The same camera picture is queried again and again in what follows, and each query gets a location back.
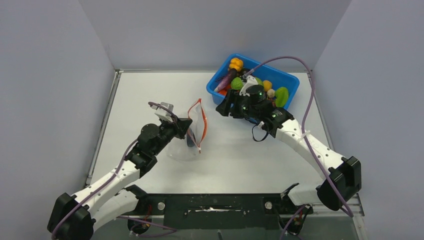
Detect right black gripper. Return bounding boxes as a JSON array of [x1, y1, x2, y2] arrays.
[[217, 89, 260, 120]]

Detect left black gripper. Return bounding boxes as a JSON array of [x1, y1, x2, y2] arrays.
[[152, 114, 192, 157]]

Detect dark purple toy eggplant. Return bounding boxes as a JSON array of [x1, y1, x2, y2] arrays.
[[186, 128, 196, 148]]

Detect clear zip bag orange zipper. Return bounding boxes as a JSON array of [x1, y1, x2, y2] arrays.
[[166, 98, 208, 162]]

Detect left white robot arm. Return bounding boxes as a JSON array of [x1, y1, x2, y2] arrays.
[[47, 118, 193, 240]]

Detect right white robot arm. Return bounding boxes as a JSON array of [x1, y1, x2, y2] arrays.
[[215, 85, 362, 214]]

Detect white toy garlic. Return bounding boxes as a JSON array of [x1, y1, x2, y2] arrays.
[[266, 88, 276, 99]]

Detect green toy cabbage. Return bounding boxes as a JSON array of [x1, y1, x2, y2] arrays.
[[255, 77, 264, 86]]

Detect green custard apple toy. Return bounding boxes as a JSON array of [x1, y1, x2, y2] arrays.
[[230, 77, 245, 91]]

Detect green toy chayote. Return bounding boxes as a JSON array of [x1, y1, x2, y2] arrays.
[[275, 87, 290, 108]]

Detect orange toy tangerine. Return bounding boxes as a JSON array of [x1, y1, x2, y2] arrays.
[[218, 87, 231, 97]]

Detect blue plastic bin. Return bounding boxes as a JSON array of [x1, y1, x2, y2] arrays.
[[206, 53, 300, 110]]

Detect light purple toy eggplant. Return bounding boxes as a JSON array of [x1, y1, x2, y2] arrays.
[[214, 68, 238, 93]]

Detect orange toy pumpkin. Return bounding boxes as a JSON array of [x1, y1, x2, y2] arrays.
[[228, 57, 244, 72]]

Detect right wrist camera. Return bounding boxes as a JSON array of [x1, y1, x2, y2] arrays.
[[239, 75, 261, 97]]

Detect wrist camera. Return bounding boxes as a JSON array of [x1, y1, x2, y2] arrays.
[[154, 102, 174, 123], [239, 75, 261, 97]]

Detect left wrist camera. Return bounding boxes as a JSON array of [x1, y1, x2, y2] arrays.
[[154, 102, 174, 123]]

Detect black loop cable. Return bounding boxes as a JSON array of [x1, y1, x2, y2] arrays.
[[251, 124, 269, 143]]

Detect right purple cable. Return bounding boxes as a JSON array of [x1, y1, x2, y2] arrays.
[[243, 56, 355, 219]]

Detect purple cable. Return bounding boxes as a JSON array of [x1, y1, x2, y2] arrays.
[[243, 56, 355, 219], [51, 101, 176, 240]]

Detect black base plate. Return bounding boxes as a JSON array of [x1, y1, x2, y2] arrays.
[[129, 193, 314, 230]]

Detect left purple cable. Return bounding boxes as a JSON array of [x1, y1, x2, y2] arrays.
[[51, 101, 176, 240]]

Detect aluminium frame rail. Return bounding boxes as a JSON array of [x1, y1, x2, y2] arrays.
[[72, 193, 365, 218]]

